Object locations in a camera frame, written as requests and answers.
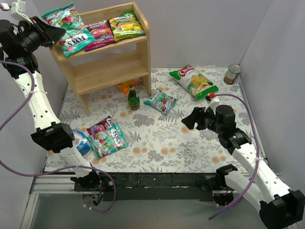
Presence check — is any teal fox's mint bag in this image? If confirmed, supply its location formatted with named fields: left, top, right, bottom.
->
left=87, top=124, right=129, bottom=159
left=42, top=2, right=95, bottom=57
left=144, top=88, right=178, bottom=115

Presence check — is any purple fox's berries bag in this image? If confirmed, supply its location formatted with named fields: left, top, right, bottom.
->
left=87, top=116, right=115, bottom=135
left=84, top=20, right=116, bottom=52

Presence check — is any yellow green Fox's bag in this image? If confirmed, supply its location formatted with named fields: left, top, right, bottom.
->
left=109, top=10, right=145, bottom=42

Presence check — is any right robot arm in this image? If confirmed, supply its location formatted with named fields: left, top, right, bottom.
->
left=182, top=105, right=305, bottom=229

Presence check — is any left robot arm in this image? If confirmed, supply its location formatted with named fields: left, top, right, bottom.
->
left=0, top=16, right=102, bottom=190

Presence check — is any wooden two-tier shelf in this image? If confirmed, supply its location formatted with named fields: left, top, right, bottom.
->
left=50, top=1, right=152, bottom=115

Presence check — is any green Chuba chips bag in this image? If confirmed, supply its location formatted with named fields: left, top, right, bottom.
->
left=169, top=65, right=219, bottom=100

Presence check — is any tin can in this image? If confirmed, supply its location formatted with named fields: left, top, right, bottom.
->
left=224, top=64, right=242, bottom=84

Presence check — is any green glass bottle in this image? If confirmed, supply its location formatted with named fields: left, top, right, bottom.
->
left=128, top=84, right=140, bottom=110

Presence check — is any floral table mat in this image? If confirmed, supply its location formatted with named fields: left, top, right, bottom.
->
left=60, top=68, right=242, bottom=173

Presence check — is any orange snack packet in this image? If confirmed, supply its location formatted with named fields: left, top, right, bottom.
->
left=117, top=79, right=138, bottom=94

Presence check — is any blue white tape roll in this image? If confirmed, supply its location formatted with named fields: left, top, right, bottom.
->
left=72, top=129, right=92, bottom=159

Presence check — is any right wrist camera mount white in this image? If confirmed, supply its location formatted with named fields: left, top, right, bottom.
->
left=204, top=93, right=220, bottom=112

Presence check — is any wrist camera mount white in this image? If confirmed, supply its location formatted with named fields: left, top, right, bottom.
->
left=0, top=0, right=31, bottom=22
left=204, top=93, right=220, bottom=112

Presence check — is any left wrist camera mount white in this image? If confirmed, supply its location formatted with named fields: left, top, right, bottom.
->
left=0, top=0, right=31, bottom=22

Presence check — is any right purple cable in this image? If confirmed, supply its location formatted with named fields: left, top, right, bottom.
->
left=205, top=93, right=260, bottom=220

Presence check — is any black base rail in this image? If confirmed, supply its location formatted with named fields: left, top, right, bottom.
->
left=73, top=171, right=244, bottom=202

